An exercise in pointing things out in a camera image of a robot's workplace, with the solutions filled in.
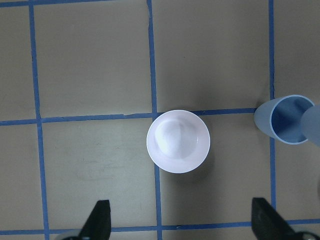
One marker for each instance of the blue cup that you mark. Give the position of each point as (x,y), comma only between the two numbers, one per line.
(280,118)
(310,124)

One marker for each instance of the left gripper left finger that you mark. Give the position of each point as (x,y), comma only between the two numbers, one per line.
(98,224)

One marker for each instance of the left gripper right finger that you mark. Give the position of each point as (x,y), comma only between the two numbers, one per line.
(267,224)

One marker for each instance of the pink bowl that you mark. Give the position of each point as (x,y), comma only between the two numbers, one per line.
(178,141)

